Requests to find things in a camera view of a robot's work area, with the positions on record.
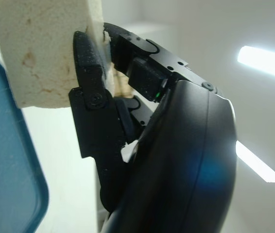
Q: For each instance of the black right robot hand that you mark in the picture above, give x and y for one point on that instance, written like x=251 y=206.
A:
x=176 y=157

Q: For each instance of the white bread slice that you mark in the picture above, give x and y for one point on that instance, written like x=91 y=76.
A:
x=35 y=48

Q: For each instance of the blue rectangular tray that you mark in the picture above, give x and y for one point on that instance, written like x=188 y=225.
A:
x=4 y=145

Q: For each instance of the ceiling strip light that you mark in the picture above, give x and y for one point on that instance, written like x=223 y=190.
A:
x=266 y=60
x=256 y=162

